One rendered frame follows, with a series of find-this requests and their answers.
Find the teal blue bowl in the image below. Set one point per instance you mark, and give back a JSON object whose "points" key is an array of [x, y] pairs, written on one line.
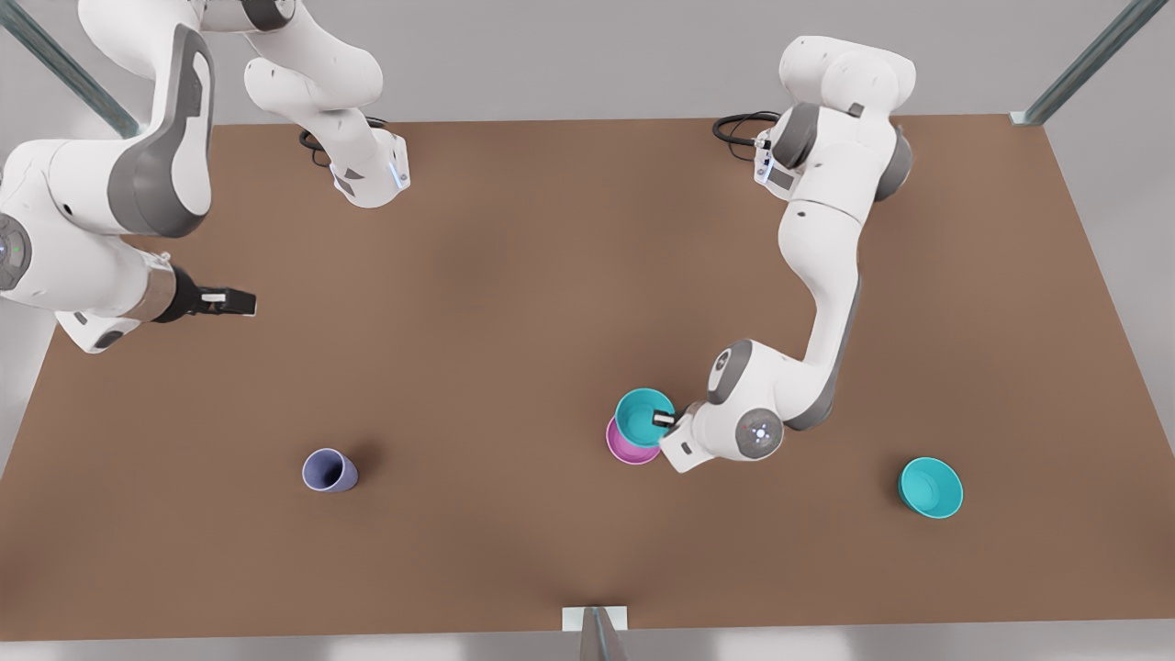
{"points": [[643, 419], [930, 487]]}

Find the pink bowl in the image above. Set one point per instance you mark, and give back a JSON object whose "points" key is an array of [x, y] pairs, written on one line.
{"points": [[627, 449]]}

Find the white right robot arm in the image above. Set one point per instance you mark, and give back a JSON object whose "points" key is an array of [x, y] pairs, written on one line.
{"points": [[138, 165]]}

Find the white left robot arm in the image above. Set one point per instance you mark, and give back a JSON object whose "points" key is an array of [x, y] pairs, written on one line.
{"points": [[826, 239]]}

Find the lavender cup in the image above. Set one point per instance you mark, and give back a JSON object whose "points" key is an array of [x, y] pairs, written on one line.
{"points": [[328, 471]]}

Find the silver frame post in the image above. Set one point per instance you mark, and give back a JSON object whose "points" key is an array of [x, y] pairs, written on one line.
{"points": [[1083, 64], [69, 64], [598, 632]]}

